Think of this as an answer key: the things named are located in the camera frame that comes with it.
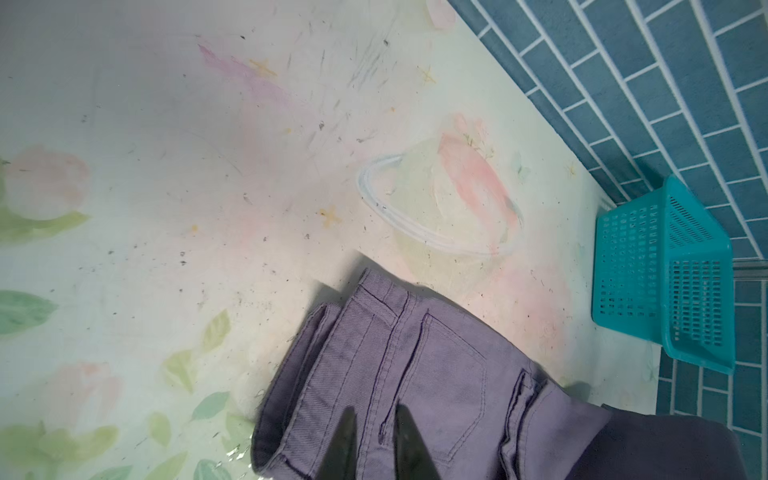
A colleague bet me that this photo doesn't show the teal plastic basket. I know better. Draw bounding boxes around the teal plastic basket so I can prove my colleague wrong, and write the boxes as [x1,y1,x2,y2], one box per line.
[591,176,736,375]

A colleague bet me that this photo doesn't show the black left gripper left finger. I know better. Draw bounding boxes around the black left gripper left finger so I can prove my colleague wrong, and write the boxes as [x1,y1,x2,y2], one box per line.
[316,406,358,480]

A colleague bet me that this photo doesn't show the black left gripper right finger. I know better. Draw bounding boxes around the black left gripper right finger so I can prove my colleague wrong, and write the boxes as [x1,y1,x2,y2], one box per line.
[393,403,441,480]

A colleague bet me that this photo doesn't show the purple trousers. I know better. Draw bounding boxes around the purple trousers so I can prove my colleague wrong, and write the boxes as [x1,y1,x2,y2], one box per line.
[250,266,748,480]

